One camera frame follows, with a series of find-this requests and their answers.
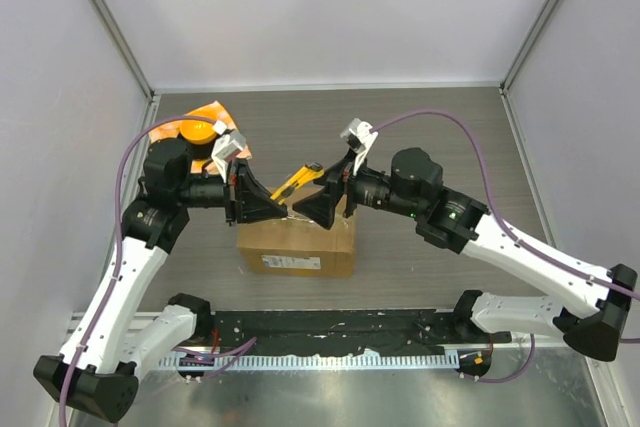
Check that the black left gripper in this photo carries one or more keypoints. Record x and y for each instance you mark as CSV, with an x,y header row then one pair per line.
x,y
246,199

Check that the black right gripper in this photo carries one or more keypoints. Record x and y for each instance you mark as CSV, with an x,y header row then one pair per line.
x,y
321,208

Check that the yellow utility knife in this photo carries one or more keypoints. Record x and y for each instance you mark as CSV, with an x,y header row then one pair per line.
x,y
307,173

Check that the brown cardboard express box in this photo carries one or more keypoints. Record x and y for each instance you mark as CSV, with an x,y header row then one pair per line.
x,y
299,247

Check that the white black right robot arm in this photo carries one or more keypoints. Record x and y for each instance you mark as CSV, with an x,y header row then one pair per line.
x,y
583,304

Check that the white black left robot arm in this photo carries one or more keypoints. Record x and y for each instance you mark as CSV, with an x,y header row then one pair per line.
x,y
99,369

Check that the orange bowl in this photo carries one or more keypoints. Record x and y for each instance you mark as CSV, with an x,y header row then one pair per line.
x,y
198,132

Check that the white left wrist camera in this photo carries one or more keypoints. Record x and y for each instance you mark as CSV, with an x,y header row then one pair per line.
x,y
227,146

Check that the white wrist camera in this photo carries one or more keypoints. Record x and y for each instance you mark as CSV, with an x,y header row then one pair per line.
x,y
360,137
227,146

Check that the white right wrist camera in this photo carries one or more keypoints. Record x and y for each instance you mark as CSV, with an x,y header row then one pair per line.
x,y
360,137

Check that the aluminium frame rail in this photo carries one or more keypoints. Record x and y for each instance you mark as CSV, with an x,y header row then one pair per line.
x,y
115,33

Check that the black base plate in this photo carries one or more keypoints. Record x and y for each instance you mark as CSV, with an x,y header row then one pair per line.
x,y
338,333

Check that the slotted cable duct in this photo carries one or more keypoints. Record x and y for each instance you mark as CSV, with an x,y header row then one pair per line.
x,y
369,360

